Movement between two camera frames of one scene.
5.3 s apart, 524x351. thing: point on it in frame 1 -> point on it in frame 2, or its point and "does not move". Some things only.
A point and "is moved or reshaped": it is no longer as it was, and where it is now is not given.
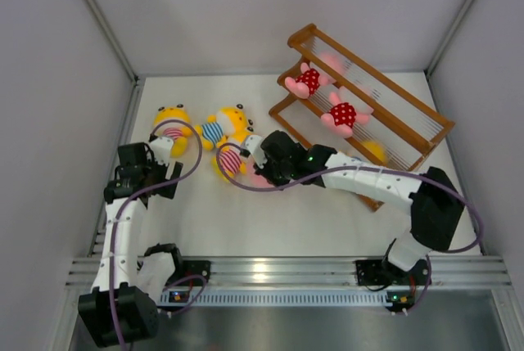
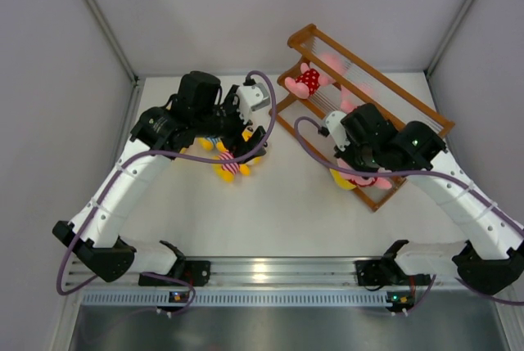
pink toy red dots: x=256 y=179 is moved or reshaped
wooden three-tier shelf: x=333 y=99 does not move
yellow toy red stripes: x=228 y=162 does not move
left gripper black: x=162 y=168 -> x=229 y=105
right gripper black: x=264 y=171 -> x=346 y=155
